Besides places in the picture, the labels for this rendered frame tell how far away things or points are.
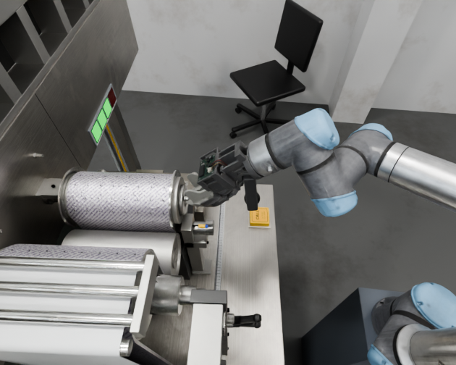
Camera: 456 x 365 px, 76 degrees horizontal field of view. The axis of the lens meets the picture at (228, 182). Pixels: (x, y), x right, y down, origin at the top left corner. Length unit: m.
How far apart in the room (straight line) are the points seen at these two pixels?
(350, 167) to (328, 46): 2.31
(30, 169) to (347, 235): 1.92
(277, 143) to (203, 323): 0.31
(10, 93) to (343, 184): 0.69
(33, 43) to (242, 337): 0.93
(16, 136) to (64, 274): 0.37
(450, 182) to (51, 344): 0.63
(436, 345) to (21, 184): 0.89
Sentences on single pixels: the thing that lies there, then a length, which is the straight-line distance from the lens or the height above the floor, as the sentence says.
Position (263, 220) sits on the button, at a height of 0.92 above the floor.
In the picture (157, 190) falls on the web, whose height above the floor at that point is 1.31.
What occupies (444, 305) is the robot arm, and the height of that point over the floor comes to 1.13.
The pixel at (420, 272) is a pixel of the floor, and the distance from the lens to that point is 2.32.
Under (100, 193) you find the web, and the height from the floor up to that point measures 1.31.
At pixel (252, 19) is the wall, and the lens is 2.69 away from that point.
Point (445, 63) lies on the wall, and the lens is 3.21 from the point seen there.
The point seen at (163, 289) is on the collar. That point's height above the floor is 1.37.
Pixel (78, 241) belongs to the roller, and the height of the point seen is 1.23.
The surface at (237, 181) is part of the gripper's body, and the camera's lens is 0.60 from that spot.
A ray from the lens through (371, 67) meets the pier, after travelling 2.71.
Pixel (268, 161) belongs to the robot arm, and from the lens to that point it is 0.54.
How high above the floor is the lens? 1.85
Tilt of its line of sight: 53 degrees down
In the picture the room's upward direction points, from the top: straight up
